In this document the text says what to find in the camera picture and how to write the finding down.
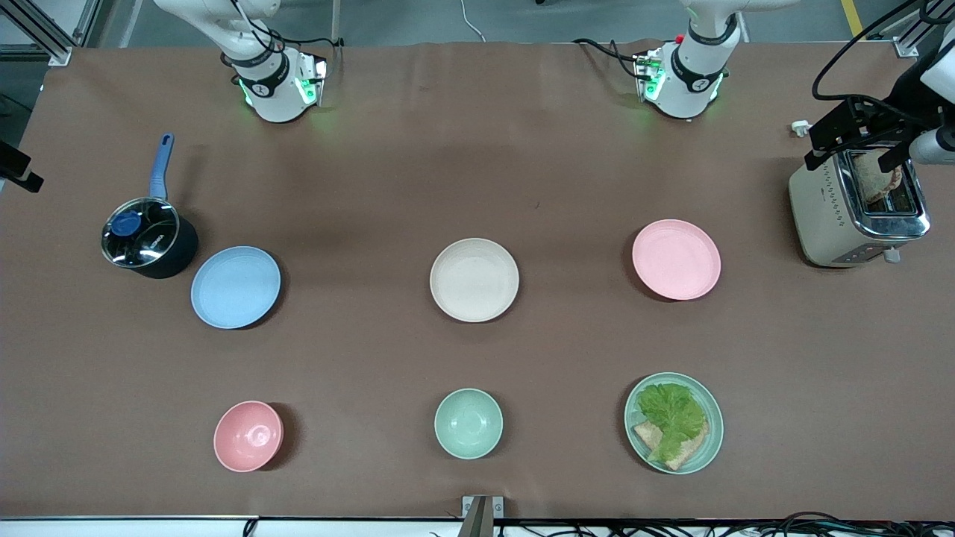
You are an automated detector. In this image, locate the beige shallow bowl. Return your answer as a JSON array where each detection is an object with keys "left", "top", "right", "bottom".
[{"left": 430, "top": 238, "right": 520, "bottom": 323}]

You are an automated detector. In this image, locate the metal table edge bracket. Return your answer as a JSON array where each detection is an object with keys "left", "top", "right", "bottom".
[{"left": 461, "top": 494, "right": 504, "bottom": 537}]

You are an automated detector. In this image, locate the aluminium frame profile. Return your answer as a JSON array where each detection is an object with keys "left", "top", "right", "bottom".
[
  {"left": 888, "top": 0, "right": 955, "bottom": 58},
  {"left": 0, "top": 0, "right": 101, "bottom": 66}
]

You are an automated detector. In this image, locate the blue shallow bowl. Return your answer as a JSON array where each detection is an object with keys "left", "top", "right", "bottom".
[{"left": 190, "top": 245, "right": 282, "bottom": 330}]

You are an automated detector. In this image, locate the green lettuce leaf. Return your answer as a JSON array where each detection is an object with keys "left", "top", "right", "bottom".
[{"left": 636, "top": 383, "right": 707, "bottom": 463}]

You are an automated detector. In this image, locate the green plate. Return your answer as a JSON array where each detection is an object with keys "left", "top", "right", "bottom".
[{"left": 624, "top": 372, "right": 724, "bottom": 475}]

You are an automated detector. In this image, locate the small pink deep bowl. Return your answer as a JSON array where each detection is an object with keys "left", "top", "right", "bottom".
[{"left": 213, "top": 401, "right": 284, "bottom": 473}]

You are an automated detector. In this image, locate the black saucepan blue handle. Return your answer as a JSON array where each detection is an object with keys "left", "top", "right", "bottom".
[{"left": 101, "top": 133, "right": 200, "bottom": 280}]

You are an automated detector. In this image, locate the pink shallow bowl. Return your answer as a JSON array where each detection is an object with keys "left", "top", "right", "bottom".
[{"left": 632, "top": 219, "right": 722, "bottom": 301}]

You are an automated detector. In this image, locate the toast slice in toaster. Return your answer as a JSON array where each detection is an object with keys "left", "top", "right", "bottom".
[{"left": 852, "top": 149, "right": 904, "bottom": 204}]

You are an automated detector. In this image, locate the brown bread slice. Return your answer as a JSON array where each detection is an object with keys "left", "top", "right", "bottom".
[{"left": 633, "top": 420, "right": 710, "bottom": 471}]

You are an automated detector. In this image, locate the small green deep bowl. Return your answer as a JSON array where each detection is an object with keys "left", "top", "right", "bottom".
[{"left": 434, "top": 388, "right": 504, "bottom": 459}]

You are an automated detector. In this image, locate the beige chrome toaster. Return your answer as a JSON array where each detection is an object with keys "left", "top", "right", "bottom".
[{"left": 789, "top": 133, "right": 932, "bottom": 268}]

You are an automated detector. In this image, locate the glass lid blue knob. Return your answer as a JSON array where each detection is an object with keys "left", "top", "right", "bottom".
[{"left": 101, "top": 197, "right": 181, "bottom": 268}]

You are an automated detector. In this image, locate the black base cable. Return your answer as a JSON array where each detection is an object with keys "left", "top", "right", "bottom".
[
  {"left": 572, "top": 37, "right": 651, "bottom": 80},
  {"left": 265, "top": 28, "right": 345, "bottom": 51}
]

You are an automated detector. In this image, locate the white floor cable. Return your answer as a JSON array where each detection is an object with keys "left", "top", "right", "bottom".
[{"left": 458, "top": 0, "right": 487, "bottom": 43}]

